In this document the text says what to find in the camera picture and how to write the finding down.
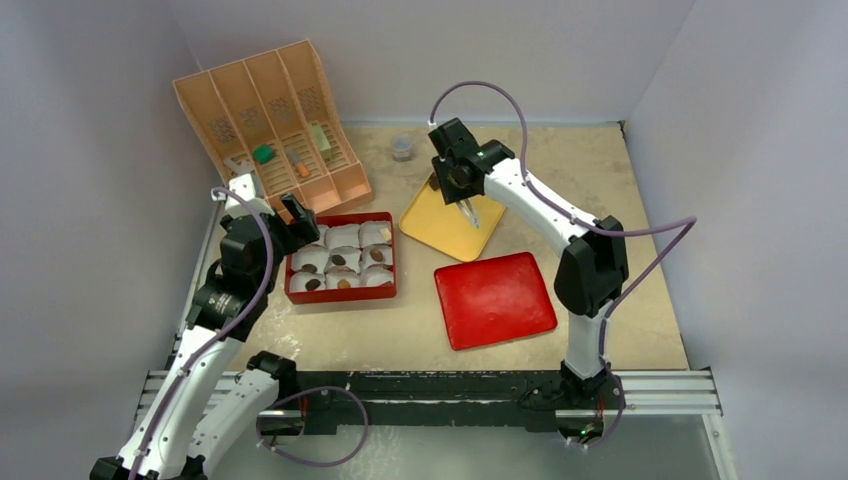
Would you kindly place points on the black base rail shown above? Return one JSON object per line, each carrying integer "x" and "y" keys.
{"x": 532, "y": 400}

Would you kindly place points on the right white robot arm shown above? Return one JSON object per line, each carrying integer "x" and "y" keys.
{"x": 593, "y": 264}

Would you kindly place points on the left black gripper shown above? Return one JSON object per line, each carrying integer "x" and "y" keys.
{"x": 300, "y": 231}

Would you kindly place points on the pale green sticky notes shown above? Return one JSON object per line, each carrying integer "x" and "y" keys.
{"x": 321, "y": 141}

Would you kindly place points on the metal tongs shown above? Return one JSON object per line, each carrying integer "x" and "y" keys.
{"x": 470, "y": 213}

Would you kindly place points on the yellow tray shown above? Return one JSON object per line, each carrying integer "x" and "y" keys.
{"x": 445, "y": 228}

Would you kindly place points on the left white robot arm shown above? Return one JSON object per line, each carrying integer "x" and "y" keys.
{"x": 221, "y": 316}

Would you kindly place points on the red chocolate box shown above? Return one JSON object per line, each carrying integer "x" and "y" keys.
{"x": 353, "y": 259}

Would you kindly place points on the red box lid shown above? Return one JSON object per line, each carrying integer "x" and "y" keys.
{"x": 493, "y": 301}

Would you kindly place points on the metal bracket plate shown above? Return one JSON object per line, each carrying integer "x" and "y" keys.
{"x": 239, "y": 165}

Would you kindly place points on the peach desk organizer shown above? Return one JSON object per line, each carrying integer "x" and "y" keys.
{"x": 273, "y": 98}

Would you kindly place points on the green eraser block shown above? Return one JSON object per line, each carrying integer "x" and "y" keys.
{"x": 263, "y": 154}

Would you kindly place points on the orange handled cutter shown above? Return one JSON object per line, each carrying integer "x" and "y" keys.
{"x": 297, "y": 163}

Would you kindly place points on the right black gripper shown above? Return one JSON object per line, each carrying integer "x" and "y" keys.
{"x": 460, "y": 192}

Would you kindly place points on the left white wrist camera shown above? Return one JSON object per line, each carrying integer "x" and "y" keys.
{"x": 248, "y": 187}

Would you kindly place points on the small clear cup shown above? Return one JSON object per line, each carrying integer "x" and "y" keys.
{"x": 402, "y": 147}

